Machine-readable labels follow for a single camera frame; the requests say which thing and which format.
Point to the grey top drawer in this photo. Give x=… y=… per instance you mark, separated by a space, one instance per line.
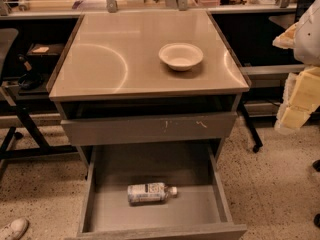
x=143 y=129

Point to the grey open middle drawer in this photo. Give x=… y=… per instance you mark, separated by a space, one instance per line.
x=199 y=212

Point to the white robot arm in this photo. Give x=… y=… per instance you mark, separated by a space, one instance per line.
x=307 y=38

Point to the black box with note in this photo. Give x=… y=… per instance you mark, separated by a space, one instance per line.
x=45 y=49

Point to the white paper bowl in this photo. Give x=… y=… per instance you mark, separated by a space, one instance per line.
x=180 y=56

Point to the grey drawer cabinet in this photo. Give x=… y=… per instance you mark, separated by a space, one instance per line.
x=112 y=68

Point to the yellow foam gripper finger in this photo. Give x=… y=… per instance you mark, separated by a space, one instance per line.
x=289 y=120
x=302 y=91

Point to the blue plastic bottle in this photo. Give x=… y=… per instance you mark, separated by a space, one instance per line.
x=150 y=193

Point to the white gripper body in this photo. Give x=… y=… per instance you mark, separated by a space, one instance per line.
x=309 y=39

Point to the white sneaker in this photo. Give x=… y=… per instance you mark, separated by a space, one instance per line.
x=14 y=230

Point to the black rolling cart frame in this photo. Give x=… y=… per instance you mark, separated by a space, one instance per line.
x=267 y=87

